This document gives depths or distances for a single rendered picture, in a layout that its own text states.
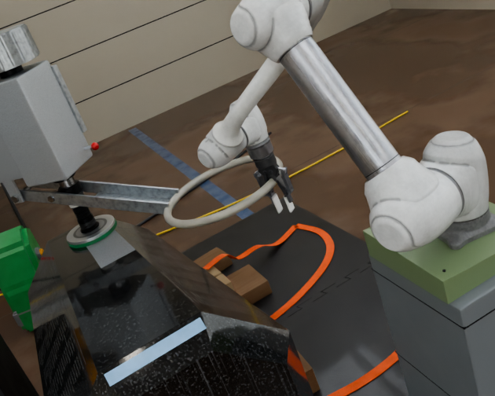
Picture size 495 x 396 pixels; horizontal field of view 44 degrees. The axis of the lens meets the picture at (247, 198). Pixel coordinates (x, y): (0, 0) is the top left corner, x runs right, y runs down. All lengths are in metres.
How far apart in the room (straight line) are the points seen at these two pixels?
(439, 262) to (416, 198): 0.24
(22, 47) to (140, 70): 4.89
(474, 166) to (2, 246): 2.90
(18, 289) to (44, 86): 1.73
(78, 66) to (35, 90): 4.68
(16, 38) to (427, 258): 1.58
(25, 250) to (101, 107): 3.59
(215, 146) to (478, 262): 0.85
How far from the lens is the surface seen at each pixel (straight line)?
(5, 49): 2.37
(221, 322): 1.88
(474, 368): 1.75
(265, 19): 1.52
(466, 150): 1.63
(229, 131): 1.91
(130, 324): 1.96
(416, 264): 1.66
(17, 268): 3.86
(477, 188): 1.66
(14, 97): 2.39
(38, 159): 2.46
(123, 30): 7.16
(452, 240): 1.71
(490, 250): 1.70
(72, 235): 2.68
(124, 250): 2.41
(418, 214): 1.48
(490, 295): 1.67
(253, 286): 3.22
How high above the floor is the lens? 1.83
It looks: 25 degrees down
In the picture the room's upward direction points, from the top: 20 degrees counter-clockwise
